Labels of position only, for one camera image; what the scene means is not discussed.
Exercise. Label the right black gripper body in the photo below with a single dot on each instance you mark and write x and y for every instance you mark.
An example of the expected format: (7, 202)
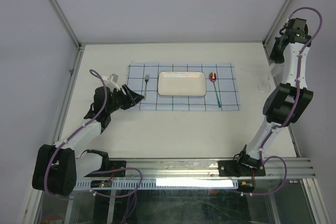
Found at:
(276, 54)

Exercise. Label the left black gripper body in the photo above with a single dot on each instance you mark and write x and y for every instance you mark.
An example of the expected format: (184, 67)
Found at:
(119, 100)

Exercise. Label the silver fork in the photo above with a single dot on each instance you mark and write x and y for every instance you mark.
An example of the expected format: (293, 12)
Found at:
(146, 79)

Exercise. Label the white rectangular plate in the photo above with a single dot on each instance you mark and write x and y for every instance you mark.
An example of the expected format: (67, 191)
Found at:
(181, 84)

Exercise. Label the spoon with blue handle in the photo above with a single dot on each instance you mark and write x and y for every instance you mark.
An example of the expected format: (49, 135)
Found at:
(213, 78)

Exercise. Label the blue checkered cloth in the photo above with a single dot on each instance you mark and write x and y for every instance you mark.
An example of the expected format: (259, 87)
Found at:
(226, 84)

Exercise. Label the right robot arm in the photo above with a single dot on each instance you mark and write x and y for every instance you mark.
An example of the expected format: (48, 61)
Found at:
(289, 99)

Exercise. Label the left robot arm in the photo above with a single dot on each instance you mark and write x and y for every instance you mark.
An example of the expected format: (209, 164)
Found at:
(59, 166)

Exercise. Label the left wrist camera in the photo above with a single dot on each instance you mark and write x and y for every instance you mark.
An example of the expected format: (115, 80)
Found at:
(111, 81)

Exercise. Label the right aluminium frame post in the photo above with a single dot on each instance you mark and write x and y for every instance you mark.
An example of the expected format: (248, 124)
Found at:
(282, 12)

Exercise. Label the aluminium frame post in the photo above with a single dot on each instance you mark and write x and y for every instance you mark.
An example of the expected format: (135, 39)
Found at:
(282, 12)
(65, 23)

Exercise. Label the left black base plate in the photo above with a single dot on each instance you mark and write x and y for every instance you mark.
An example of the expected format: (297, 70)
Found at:
(112, 164)

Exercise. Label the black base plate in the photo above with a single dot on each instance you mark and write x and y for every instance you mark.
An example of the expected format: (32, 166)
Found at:
(112, 164)
(230, 168)

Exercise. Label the white slotted cable duct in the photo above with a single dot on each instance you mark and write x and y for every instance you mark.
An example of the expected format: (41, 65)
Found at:
(159, 183)

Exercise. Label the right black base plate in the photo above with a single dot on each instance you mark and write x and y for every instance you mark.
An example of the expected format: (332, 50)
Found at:
(230, 168)

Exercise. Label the left aluminium frame post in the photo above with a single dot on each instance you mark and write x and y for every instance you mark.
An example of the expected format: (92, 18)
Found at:
(65, 23)

